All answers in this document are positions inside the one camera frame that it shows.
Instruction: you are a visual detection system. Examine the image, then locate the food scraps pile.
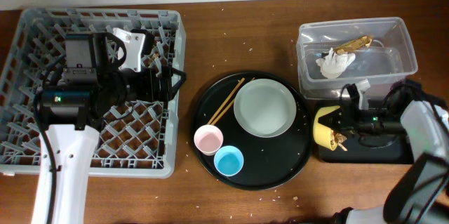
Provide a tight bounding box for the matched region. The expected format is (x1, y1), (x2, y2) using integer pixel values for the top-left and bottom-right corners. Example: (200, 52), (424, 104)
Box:
(330, 131), (348, 152)

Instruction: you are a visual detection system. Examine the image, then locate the yellow bowl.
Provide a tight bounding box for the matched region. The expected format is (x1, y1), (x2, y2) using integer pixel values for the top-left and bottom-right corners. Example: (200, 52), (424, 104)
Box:
(313, 105), (340, 151)

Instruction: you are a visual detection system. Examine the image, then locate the wooden chopstick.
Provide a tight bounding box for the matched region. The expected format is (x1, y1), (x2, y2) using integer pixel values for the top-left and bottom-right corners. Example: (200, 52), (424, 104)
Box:
(208, 81), (245, 125)
(207, 77), (245, 124)

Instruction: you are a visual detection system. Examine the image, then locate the white napkin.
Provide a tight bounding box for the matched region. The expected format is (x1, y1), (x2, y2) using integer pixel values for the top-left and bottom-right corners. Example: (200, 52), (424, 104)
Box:
(316, 48), (356, 79)

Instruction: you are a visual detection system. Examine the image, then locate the pink cup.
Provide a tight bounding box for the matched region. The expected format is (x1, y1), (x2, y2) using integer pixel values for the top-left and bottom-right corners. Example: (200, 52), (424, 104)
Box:
(194, 124), (224, 156)

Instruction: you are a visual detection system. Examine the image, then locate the gold foil wrapper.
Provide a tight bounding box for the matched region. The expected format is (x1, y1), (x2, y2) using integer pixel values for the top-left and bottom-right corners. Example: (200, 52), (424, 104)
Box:
(333, 36), (373, 55)

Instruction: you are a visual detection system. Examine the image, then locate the grey round plate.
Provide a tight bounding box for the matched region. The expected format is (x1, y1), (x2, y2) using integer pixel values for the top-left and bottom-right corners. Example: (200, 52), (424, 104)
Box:
(234, 79), (297, 138)

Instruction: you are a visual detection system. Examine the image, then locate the blue cup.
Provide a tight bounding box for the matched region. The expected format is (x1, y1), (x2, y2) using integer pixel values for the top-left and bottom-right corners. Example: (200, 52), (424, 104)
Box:
(213, 145), (244, 177)

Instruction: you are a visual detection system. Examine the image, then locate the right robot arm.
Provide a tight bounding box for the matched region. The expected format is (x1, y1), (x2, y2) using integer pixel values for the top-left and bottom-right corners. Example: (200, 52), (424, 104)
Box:
(315, 79), (448, 223)

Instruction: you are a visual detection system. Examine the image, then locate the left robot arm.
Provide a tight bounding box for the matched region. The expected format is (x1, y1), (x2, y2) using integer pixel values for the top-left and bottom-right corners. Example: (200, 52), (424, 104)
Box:
(32, 28), (187, 223)

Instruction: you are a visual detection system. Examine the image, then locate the grey plastic dishwasher rack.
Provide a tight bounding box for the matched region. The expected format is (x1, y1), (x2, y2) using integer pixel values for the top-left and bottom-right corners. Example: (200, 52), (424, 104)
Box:
(1, 8), (186, 178)

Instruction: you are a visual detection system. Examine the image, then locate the black rectangular tray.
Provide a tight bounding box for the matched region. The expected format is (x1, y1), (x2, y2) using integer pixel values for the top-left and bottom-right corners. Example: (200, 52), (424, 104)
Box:
(314, 99), (415, 165)

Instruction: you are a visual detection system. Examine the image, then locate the small clear plastic bin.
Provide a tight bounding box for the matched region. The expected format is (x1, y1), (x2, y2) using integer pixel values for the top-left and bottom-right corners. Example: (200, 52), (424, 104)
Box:
(298, 43), (417, 100)

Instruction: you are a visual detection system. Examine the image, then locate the large clear plastic bin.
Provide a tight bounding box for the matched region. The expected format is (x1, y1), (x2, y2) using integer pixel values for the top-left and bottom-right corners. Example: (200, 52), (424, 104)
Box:
(296, 17), (418, 70)

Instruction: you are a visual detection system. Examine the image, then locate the round black serving tray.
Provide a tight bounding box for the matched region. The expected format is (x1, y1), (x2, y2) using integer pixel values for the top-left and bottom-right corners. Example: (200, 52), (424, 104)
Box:
(190, 71), (313, 190)

